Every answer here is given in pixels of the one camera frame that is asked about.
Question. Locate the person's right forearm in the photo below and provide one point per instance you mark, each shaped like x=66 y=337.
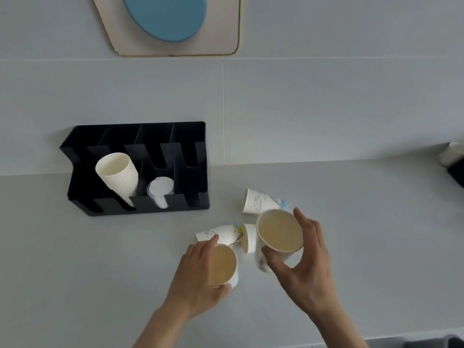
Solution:
x=337 y=329

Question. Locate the person's right hand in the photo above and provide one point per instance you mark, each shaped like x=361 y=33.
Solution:
x=311 y=279

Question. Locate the black cup organizer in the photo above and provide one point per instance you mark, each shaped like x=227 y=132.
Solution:
x=188 y=170

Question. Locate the cream gold-rimmed wall board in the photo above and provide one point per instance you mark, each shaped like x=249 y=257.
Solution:
x=221 y=28

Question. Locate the black object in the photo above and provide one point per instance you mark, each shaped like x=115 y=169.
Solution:
x=457 y=173

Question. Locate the person's left forearm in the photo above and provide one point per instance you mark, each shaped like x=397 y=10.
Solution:
x=159 y=329

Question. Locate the person's right middle finger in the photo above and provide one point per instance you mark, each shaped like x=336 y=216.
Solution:
x=318 y=233

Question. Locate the blue round disc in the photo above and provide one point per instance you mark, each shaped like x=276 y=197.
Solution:
x=166 y=14

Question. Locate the stack of white lids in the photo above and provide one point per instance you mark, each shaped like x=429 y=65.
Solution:
x=160 y=190

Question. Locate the printed white paper cup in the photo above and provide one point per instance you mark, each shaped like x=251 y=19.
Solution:
x=249 y=238
x=223 y=233
x=259 y=202

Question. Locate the person's left hand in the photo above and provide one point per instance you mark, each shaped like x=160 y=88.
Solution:
x=188 y=282

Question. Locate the person's right thumb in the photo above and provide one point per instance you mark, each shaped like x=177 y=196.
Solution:
x=273 y=262

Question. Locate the stack of plain paper cups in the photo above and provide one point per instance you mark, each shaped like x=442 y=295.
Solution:
x=118 y=175

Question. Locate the large white paper cup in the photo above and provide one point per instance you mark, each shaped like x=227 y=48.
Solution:
x=280 y=230

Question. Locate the small white paper cup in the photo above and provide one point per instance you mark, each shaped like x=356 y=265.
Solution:
x=223 y=264

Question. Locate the person's left thumb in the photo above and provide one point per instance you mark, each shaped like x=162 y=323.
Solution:
x=221 y=290

